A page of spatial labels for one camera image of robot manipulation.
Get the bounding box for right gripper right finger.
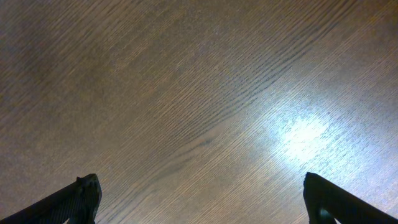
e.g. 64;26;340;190
303;172;397;224

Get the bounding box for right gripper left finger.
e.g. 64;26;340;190
1;174;102;224

